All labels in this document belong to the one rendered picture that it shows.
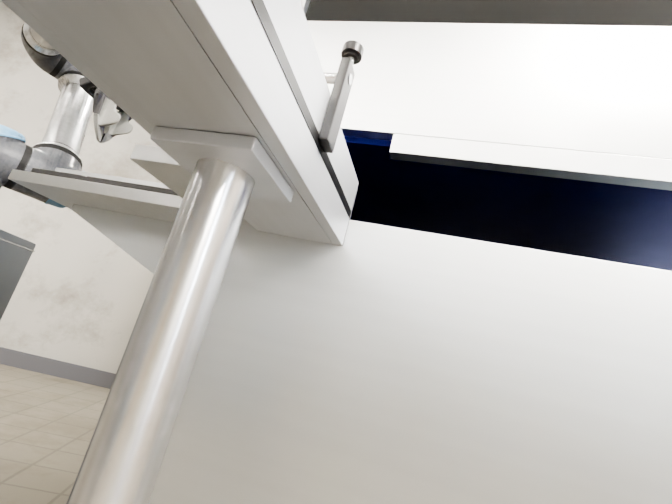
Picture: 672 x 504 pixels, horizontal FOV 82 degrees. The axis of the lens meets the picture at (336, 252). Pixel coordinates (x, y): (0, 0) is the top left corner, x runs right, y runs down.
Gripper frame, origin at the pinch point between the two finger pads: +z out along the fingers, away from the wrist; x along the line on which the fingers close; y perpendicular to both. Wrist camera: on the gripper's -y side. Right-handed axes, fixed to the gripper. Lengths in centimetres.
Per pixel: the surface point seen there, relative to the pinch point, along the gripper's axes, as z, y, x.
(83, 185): 15.0, 14.7, -10.5
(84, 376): 97, -188, 223
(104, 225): 19.1, 13.0, -2.0
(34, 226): -10, -265, 190
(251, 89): 18, 61, -41
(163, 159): 16, 42, -26
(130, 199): 16.0, 24.9, -10.5
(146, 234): 19.2, 22.6, -2.0
